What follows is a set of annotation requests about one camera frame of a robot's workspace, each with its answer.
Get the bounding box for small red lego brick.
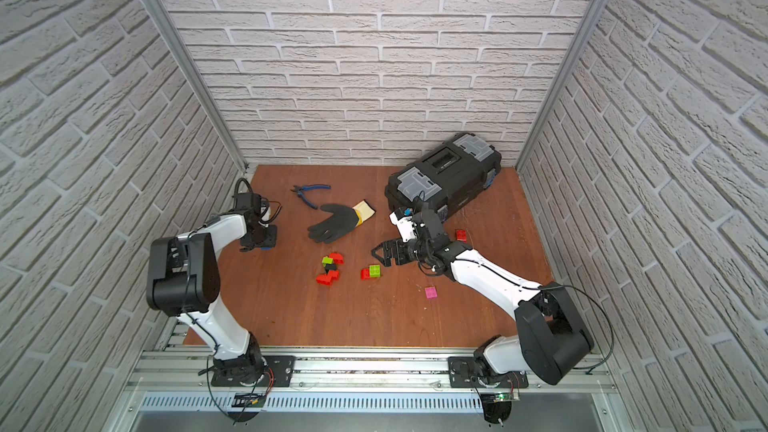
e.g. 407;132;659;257
316;270;340;286

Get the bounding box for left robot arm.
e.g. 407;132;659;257
146;178;278;386

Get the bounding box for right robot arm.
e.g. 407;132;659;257
371;208;616;388

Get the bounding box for pink lego brick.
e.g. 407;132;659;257
425;286;438;300

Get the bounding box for black work glove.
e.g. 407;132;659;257
308;200;375;244

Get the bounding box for black plastic toolbox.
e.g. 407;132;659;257
384;132;502;221

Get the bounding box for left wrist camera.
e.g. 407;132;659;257
256;199;272;224

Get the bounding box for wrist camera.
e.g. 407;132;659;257
389;207;428;243
256;199;272;224

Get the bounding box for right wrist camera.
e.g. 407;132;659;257
389;207;428;243

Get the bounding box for blue handled pliers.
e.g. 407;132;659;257
291;184;331;210

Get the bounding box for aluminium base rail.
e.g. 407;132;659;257
119;347;616;416

